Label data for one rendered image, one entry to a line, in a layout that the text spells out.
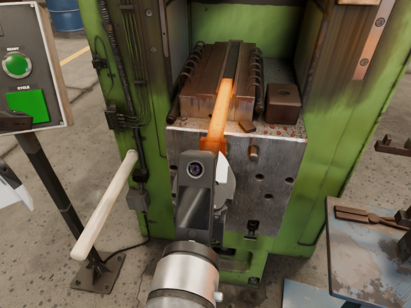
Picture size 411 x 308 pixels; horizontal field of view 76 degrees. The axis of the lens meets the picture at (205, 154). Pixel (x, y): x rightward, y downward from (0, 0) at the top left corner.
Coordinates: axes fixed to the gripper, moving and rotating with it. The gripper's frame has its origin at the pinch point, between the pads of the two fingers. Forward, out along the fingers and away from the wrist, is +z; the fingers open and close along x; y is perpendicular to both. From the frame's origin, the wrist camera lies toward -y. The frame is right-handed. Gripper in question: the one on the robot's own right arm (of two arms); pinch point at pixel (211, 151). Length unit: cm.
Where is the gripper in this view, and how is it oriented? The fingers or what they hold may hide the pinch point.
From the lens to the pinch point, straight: 46.1
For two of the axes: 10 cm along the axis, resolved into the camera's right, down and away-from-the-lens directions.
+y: 0.1, 7.8, 6.3
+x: 9.9, 0.9, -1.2
